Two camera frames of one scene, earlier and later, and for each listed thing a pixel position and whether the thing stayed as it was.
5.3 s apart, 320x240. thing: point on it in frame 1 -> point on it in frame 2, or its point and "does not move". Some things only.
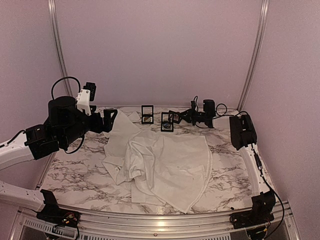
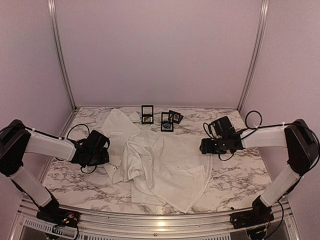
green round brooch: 147,118 does not move
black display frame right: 174,116 does not move
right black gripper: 188,116 -> 207,148
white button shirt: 175,170 does not move
